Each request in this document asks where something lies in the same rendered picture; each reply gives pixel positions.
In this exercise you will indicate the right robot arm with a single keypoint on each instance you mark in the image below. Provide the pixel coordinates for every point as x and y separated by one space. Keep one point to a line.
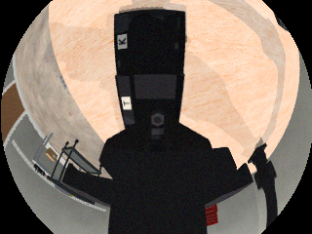
280 22

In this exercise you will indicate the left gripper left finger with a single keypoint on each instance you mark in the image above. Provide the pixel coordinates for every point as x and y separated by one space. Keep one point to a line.
132 138

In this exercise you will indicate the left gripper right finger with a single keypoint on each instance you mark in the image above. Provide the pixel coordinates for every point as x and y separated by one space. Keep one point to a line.
182 137

